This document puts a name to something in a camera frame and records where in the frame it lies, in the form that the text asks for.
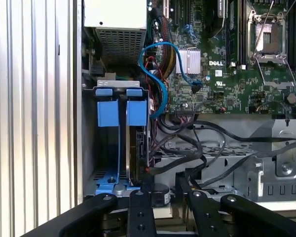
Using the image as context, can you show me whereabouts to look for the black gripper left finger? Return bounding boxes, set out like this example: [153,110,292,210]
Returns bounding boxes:
[21,172,155,237]

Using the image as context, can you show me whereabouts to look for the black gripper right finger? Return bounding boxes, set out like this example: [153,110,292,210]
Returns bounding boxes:
[175,172,296,237]

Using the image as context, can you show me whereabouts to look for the hard disk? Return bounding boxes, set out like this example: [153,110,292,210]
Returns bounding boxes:
[95,86,150,196]

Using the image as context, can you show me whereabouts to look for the metal disk bay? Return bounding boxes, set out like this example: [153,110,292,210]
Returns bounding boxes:
[81,79,151,198]

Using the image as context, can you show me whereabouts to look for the black RAM slot white clips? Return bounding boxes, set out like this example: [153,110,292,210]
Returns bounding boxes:
[227,0,237,69]
[238,0,247,70]

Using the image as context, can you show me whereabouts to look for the black expansion slot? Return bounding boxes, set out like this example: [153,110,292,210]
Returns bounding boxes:
[172,0,180,27]

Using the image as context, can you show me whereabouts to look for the black cylinder with white label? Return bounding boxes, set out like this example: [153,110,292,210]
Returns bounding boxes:
[151,183,172,207]

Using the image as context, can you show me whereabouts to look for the open metal PC case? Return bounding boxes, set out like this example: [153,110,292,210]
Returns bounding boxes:
[73,0,296,210]

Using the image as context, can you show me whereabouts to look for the black multi-pin connector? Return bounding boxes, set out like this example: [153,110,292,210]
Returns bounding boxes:
[175,103,196,117]

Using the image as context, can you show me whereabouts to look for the green Dell motherboard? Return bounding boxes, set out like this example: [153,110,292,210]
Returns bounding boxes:
[148,0,296,116]

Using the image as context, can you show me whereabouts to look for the metal socket cover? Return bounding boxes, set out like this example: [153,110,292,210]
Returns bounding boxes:
[253,53,296,90]

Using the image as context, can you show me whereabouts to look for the silver finned heatsink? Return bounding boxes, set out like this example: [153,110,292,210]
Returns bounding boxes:
[175,48,201,74]

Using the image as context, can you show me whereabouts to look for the CPU socket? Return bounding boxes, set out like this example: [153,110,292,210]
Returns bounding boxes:
[246,9,287,57]

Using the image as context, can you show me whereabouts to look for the thin metal locking lever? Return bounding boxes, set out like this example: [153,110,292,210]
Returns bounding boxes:
[284,0,296,18]
[253,0,275,54]

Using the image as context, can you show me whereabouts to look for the silver power supply unit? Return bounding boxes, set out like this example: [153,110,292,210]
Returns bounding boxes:
[83,0,148,65]

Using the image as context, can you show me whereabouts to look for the black disk wire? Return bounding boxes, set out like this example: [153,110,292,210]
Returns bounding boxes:
[142,133,208,175]

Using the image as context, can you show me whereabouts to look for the grey metal bracket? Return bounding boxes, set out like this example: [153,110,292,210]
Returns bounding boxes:
[250,118,296,177]

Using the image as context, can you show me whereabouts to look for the blue disk wire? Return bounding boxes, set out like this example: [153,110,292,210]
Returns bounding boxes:
[139,41,203,119]

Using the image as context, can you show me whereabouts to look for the multicolour power wire bundle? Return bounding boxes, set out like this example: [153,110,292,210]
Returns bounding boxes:
[159,14,177,79]

